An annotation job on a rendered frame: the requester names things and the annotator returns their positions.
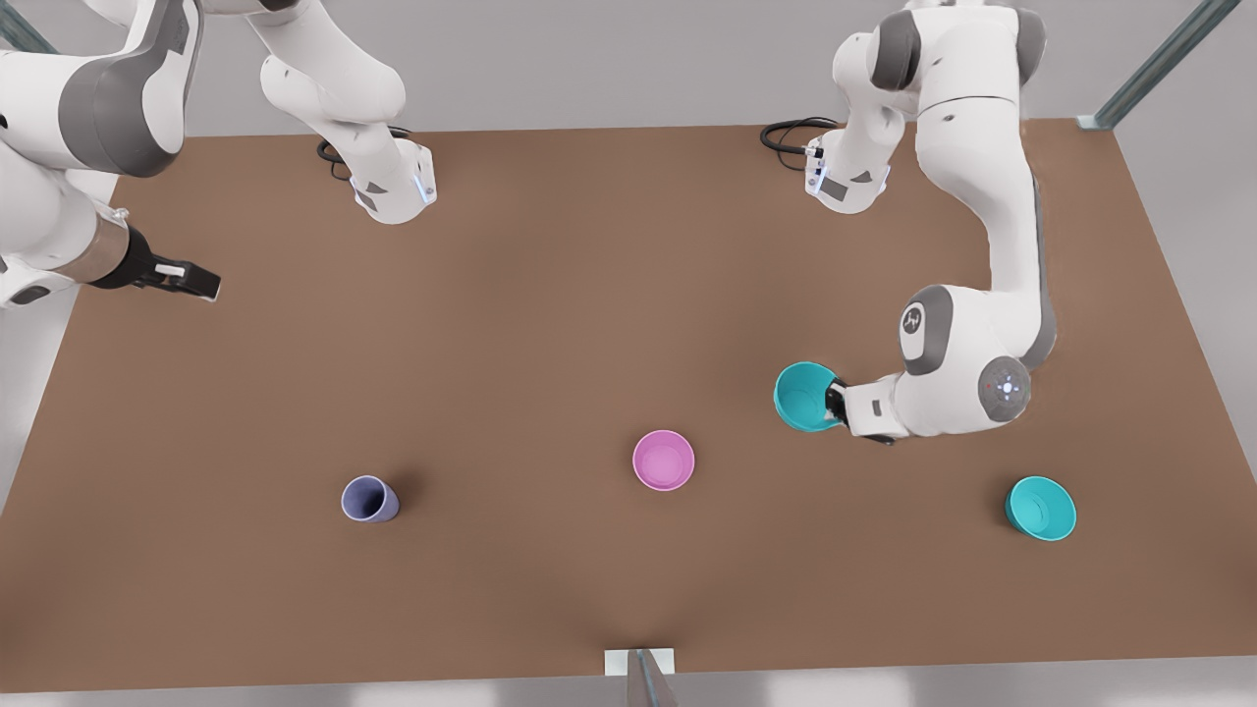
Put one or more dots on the teal blue bowl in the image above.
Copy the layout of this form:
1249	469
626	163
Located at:
1041	509
800	398

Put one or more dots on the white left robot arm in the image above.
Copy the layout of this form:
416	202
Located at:
992	196

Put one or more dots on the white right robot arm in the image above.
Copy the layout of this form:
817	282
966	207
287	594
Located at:
118	98

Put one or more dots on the pink bowl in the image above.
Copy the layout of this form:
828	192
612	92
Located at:
664	460

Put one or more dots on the lavender purple cup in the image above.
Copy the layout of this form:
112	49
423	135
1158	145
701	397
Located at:
369	499

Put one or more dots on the silver frame post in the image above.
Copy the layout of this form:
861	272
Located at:
25	29
1159	64
643	678

